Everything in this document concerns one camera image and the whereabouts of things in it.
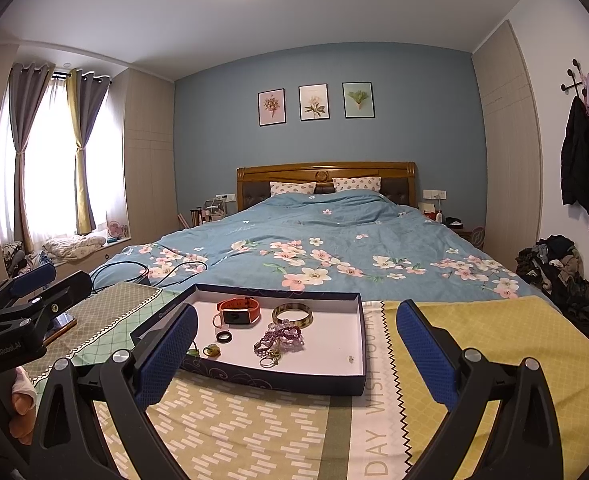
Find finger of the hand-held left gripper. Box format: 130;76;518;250
0;270;94;335
0;262;58;311

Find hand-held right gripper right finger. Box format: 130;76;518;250
395;300;565;480

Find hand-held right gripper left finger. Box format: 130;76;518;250
29;304;200;480

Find orange smartwatch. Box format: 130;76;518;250
212;297;261;330

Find dark blue shallow box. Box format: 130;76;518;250
130;283;367;397

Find purple beaded bracelet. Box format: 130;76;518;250
254;326;302;353

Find clear crystal bead bracelet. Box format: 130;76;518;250
267;322;305;350

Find amber bangle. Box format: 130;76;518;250
272;304;313;327

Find person's left hand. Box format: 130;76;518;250
8;367;38;438

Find heap of mixed clothes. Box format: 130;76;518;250
2;242;55;278

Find dark smartphone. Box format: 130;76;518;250
44;312;78;346

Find crumpled white bedding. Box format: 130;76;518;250
43;234;108;262

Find white sheer curtain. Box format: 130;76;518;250
0;75;125;246

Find cluttered nightstand bottles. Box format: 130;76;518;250
177;201;228;228

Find blue floral duvet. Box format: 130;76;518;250
89;191;557;313

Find beige wardrobe beside window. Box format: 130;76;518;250
109;67;180;248

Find pile of dark clothes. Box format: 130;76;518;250
515;234;589;340

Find grey and yellow curtain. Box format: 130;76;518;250
65;67;111;236

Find white patterned pillow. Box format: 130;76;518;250
270;181;317;197
332;176;382;193

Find black curtain rod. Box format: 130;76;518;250
52;72;112;83

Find wooden headboard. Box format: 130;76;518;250
236;161;418;211

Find beige wardrobe beside coat rack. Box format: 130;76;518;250
471;19;545;266

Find black jacket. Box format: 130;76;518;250
561;95;589;216

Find green leaf framed picture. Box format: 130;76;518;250
342;81;375;119

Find pink flower framed picture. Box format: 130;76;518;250
258;89;286;127

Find white flower framed picture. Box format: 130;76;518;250
298;83;330;122

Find black wall coat rack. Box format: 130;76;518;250
559;59;587;95

